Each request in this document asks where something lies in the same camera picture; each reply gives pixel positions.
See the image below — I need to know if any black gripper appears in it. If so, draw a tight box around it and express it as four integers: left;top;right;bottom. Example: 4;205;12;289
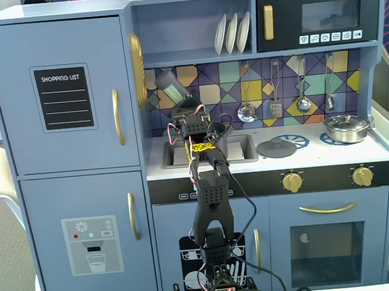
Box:
171;95;211;125

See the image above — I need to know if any gray salt shaker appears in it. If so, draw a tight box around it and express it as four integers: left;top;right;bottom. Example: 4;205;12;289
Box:
153;69;191;106

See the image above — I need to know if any steel skimmer ladle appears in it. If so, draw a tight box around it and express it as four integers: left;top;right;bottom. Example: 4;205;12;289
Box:
233;61;259;124

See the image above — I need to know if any gray sink basin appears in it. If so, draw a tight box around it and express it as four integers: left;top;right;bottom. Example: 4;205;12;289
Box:
160;132;260;170

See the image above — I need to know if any blue wooden toy kitchen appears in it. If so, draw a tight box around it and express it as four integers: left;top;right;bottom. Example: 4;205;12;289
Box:
0;0;389;291

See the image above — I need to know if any white toy plate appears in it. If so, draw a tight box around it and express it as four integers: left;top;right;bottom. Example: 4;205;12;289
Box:
233;10;254;54
222;12;242;56
211;13;230;57

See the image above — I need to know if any steel slotted spatula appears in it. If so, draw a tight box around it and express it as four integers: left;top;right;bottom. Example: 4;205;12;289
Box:
264;58;285;120

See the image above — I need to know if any dark gray pot lid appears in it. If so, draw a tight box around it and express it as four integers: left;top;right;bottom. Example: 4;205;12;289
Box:
255;136;299;161

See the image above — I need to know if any steel soup ladle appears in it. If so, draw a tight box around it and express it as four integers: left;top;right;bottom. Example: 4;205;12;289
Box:
292;55;313;114

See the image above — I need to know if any blue dishwasher door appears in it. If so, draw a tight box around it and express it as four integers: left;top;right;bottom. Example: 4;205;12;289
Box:
150;196;277;291

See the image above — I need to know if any black shopping list board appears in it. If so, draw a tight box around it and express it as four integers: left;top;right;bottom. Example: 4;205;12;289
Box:
29;61;99;134

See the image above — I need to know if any black toy microwave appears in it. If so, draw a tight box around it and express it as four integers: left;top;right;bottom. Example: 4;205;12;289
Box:
253;0;385;54

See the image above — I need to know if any gold stove knob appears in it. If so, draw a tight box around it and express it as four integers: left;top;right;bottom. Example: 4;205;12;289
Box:
280;171;304;194
351;166;375;188

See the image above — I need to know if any steel spoon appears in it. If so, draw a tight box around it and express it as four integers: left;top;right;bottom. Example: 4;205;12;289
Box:
320;52;338;112

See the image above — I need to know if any shiny steel pot with lid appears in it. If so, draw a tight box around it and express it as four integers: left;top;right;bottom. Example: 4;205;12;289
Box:
320;112;374;147

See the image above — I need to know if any tall blue fridge door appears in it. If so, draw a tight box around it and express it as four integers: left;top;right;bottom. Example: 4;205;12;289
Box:
0;15;142;178

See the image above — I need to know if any blue freezer door with dispenser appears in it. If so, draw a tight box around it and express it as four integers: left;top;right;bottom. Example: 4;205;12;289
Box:
18;170;159;291

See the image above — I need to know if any blue oven door with window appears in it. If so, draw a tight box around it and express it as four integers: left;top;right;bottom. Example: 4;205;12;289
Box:
267;186;389;291

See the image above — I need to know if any gold fridge door handle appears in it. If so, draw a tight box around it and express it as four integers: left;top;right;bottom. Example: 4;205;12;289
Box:
111;88;126;147

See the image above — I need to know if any gold microwave handle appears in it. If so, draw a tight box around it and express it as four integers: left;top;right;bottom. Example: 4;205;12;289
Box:
261;4;276;42

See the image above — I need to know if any black camera cable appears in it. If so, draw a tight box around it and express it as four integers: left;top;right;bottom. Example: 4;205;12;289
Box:
205;109;291;291

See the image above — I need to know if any gold freezer door handle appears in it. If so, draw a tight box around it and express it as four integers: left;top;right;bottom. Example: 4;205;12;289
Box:
127;191;141;241

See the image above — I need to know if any gold dishwasher door handle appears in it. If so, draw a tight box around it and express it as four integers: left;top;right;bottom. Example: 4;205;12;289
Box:
253;228;263;275

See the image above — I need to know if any gold oven door handle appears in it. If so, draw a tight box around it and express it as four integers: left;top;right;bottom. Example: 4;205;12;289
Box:
298;201;358;217

